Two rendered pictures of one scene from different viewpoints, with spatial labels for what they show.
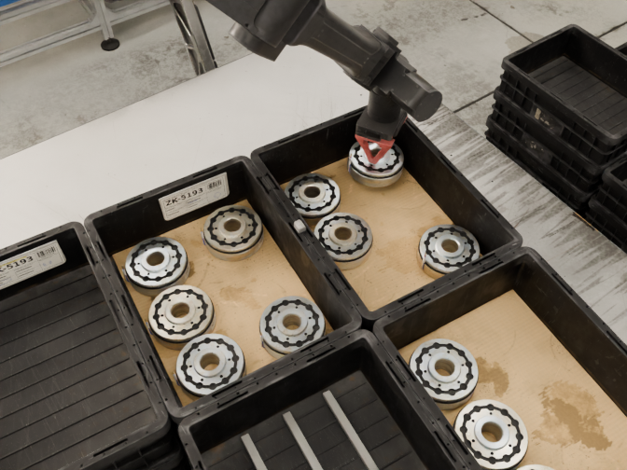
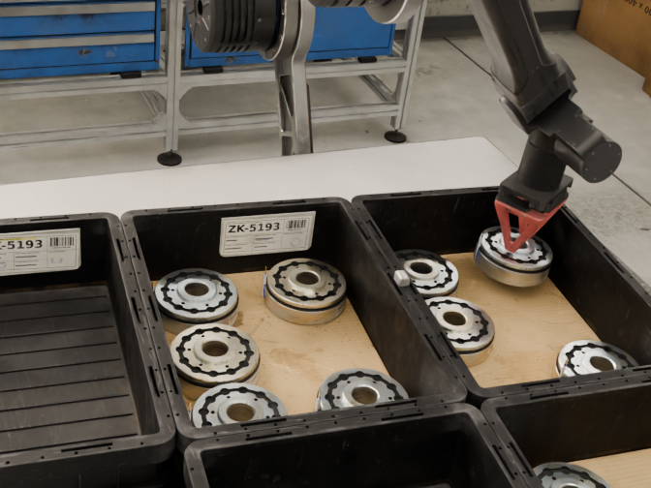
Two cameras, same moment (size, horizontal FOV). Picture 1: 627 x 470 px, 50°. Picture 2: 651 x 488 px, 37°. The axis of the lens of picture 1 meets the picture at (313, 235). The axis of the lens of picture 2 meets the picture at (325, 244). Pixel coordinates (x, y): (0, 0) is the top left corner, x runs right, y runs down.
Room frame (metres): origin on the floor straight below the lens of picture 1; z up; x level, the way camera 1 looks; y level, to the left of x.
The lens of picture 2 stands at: (-0.28, 0.00, 1.59)
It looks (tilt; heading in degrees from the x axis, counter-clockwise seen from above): 33 degrees down; 7
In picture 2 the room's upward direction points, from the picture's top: 8 degrees clockwise
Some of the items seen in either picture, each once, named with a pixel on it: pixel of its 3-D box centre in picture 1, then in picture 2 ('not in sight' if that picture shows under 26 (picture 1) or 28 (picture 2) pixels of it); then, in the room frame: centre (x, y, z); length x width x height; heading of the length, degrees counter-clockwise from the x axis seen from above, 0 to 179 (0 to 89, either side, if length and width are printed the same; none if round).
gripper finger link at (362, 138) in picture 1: (378, 139); (523, 218); (0.86, -0.12, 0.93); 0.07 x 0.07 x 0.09; 66
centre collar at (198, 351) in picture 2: (180, 311); (214, 350); (0.55, 0.21, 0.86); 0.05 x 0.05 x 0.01
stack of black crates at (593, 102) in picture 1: (567, 136); not in sight; (1.45, -0.76, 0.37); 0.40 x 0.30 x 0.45; 34
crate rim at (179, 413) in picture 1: (215, 271); (277, 304); (0.59, 0.15, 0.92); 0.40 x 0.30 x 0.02; 29
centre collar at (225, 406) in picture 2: (209, 362); (240, 413); (0.46, 0.16, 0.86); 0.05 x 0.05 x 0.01
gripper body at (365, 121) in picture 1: (384, 103); (542, 167); (0.87, -0.12, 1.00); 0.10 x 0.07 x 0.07; 156
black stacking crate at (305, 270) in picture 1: (219, 289); (273, 339); (0.59, 0.15, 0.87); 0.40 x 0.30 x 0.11; 29
